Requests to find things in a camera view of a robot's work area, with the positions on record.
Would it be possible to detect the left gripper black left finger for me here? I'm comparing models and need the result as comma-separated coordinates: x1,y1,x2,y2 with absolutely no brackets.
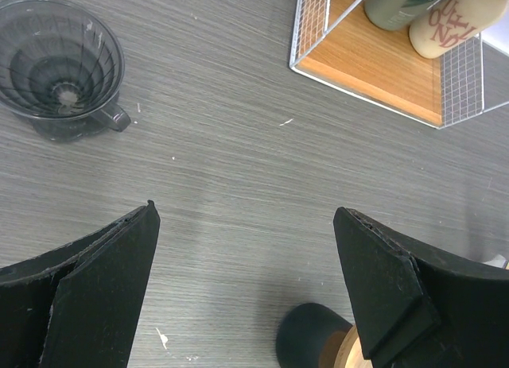
1,201,161,367

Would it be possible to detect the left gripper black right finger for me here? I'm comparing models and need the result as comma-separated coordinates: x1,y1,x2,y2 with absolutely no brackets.
333,207,508,367

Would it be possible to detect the smoky grey plastic dripper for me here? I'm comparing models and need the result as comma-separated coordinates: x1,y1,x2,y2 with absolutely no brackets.
1,0,131,142

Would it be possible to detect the cream bottle with red lettering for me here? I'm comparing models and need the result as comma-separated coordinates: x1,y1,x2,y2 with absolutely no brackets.
409,0,508,59

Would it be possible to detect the green bottle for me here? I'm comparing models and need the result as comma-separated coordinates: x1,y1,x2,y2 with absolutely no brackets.
364,0,438,31

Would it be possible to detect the white wire shelf rack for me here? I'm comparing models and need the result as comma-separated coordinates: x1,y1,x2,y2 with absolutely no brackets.
289,0,508,129

